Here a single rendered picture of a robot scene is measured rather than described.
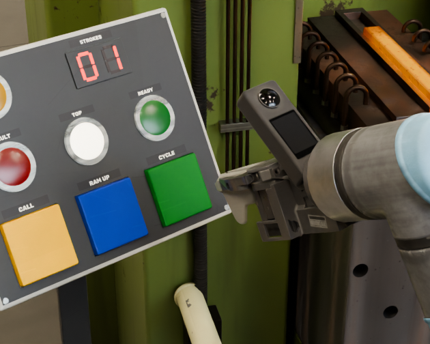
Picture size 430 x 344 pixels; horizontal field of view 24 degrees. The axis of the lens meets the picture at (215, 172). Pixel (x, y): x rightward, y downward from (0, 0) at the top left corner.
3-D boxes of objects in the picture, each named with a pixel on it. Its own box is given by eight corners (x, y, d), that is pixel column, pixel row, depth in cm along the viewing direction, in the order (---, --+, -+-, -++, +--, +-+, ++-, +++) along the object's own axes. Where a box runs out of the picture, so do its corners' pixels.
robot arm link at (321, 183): (321, 142, 93) (392, 114, 98) (289, 149, 97) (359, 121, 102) (350, 233, 94) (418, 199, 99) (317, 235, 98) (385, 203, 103)
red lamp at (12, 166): (35, 187, 114) (32, 154, 112) (-6, 192, 113) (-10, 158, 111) (33, 174, 117) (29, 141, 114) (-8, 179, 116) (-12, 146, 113)
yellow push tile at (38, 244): (80, 263, 116) (59, 203, 116) (23, 287, 112) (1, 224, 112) (73, 263, 118) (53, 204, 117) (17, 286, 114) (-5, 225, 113)
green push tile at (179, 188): (214, 207, 127) (195, 151, 126) (166, 226, 123) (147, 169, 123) (206, 208, 128) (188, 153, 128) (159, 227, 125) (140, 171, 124)
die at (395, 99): (485, 150, 154) (493, 100, 149) (364, 164, 150) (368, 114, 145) (383, 48, 189) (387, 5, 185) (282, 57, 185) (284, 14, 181)
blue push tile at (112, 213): (150, 234, 122) (130, 176, 121) (98, 255, 118) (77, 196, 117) (143, 234, 123) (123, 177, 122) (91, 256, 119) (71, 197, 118)
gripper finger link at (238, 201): (211, 230, 116) (256, 226, 108) (195, 182, 116) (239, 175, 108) (232, 221, 118) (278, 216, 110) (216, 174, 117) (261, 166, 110)
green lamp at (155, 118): (175, 136, 125) (175, 105, 123) (138, 140, 124) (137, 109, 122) (170, 125, 127) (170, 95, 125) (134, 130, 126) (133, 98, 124)
